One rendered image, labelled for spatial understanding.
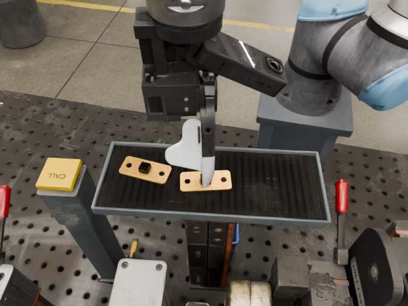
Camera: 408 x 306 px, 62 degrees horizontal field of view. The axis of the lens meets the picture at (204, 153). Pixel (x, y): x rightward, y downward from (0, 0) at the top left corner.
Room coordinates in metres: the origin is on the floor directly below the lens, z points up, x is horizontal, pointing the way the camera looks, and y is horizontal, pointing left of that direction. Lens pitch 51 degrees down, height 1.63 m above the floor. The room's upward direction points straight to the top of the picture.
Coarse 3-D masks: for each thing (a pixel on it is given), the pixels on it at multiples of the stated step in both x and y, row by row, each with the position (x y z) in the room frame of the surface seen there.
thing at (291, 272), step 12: (276, 264) 0.20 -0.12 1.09; (288, 264) 0.20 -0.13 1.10; (300, 264) 0.20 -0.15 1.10; (276, 276) 0.18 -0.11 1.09; (288, 276) 0.18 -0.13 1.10; (300, 276) 0.18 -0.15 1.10; (276, 288) 0.17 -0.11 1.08; (288, 288) 0.16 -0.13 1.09; (300, 288) 0.16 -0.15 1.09; (276, 300) 0.17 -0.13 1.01; (288, 300) 0.17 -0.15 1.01
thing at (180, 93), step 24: (144, 24) 0.29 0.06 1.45; (216, 24) 0.29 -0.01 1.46; (144, 48) 0.31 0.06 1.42; (168, 48) 0.30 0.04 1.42; (192, 48) 0.30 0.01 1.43; (144, 72) 0.30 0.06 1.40; (168, 72) 0.30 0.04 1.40; (192, 72) 0.30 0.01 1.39; (144, 96) 0.27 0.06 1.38; (168, 96) 0.28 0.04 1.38; (192, 96) 0.28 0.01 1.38; (216, 96) 0.28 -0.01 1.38; (168, 120) 0.28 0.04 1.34
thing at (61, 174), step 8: (48, 160) 0.36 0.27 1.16; (56, 160) 0.36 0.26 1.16; (64, 160) 0.36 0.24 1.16; (72, 160) 0.36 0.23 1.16; (80, 160) 0.36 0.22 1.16; (48, 168) 0.34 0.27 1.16; (56, 168) 0.34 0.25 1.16; (64, 168) 0.34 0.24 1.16; (72, 168) 0.34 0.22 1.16; (40, 176) 0.32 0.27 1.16; (48, 176) 0.32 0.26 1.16; (56, 176) 0.32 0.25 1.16; (64, 176) 0.32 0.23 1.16; (72, 176) 0.32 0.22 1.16; (40, 184) 0.31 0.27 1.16; (48, 184) 0.31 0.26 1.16; (56, 184) 0.31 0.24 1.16; (64, 184) 0.31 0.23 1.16; (72, 184) 0.31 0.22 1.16
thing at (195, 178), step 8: (184, 176) 0.32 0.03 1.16; (192, 176) 0.32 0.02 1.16; (200, 176) 0.32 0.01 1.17; (216, 176) 0.32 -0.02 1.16; (224, 176) 0.32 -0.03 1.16; (184, 184) 0.31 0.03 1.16; (192, 184) 0.31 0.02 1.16; (200, 184) 0.31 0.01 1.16; (216, 184) 0.31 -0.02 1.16; (224, 184) 0.31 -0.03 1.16
